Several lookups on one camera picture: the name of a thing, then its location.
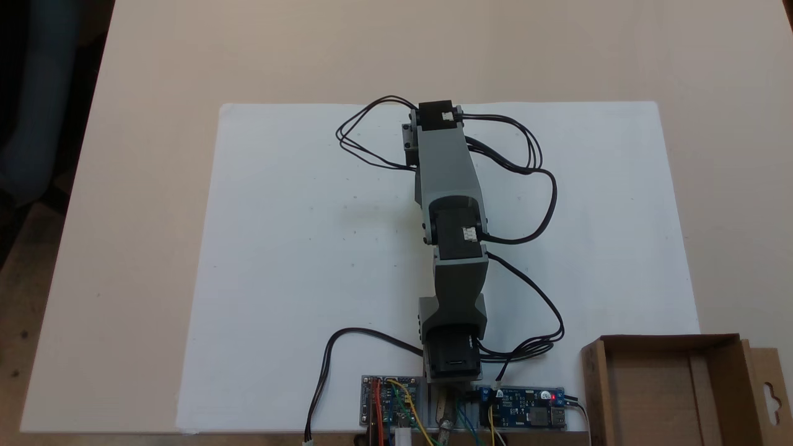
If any circuit board with blue terminals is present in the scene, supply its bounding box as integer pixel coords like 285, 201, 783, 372
476, 387, 566, 430

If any thin grey cable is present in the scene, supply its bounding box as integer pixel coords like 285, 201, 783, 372
564, 396, 594, 446

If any yellow wire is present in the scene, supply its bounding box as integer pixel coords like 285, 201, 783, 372
387, 379, 436, 446

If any black wire loop at wrist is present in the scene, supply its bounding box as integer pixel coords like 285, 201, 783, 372
336, 95, 419, 172

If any orange red wire bundle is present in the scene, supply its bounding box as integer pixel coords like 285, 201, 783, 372
369, 379, 385, 446

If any black wire at arm base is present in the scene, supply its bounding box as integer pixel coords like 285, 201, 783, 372
477, 253, 565, 382

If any black cable on table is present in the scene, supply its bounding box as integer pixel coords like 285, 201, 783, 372
303, 328, 428, 445

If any brown cardboard box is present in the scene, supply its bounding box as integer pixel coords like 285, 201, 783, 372
581, 333, 793, 446

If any circuit board with coloured wires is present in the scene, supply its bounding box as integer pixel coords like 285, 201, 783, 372
361, 374, 423, 430

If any black wire loop at elbow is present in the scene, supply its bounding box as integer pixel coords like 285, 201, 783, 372
461, 113, 559, 245

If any white paper sheet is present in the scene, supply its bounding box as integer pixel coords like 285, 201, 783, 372
177, 101, 701, 434

